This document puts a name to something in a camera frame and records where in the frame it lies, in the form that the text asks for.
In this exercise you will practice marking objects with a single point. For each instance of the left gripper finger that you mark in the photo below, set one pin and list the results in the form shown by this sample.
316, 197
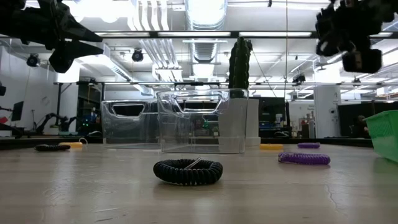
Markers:
66, 54
74, 32

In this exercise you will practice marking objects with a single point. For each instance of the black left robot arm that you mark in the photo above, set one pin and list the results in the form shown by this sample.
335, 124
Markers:
7, 18

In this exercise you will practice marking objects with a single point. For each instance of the background black robot arm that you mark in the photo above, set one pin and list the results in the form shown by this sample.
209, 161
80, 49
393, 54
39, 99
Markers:
62, 121

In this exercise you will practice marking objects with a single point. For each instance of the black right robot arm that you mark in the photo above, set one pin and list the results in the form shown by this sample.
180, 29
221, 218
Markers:
390, 9

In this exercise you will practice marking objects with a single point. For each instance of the black ceiling spotlight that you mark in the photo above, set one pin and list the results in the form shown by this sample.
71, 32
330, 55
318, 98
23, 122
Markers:
137, 55
32, 60
299, 78

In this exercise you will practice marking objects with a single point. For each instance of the black monitor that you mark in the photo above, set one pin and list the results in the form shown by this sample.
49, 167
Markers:
17, 110

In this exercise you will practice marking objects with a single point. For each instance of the white pillar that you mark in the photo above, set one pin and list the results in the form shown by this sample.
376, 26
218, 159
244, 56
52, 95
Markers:
326, 112

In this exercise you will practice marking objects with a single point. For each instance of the person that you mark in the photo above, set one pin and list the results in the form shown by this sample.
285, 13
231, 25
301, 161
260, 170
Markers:
360, 126

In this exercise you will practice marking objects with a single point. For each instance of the clear plastic bin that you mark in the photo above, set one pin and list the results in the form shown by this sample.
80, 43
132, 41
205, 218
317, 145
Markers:
130, 130
168, 124

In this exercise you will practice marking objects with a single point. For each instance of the green plastic basket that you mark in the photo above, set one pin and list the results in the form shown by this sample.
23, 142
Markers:
385, 133

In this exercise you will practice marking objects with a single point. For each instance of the black overhead light bar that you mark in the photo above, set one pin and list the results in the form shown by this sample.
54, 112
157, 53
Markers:
234, 34

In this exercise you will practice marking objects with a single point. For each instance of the green cactus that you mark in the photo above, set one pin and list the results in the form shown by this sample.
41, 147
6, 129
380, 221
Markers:
239, 62

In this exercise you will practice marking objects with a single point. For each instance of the silver ventilation duct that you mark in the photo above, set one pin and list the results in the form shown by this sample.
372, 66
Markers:
205, 15

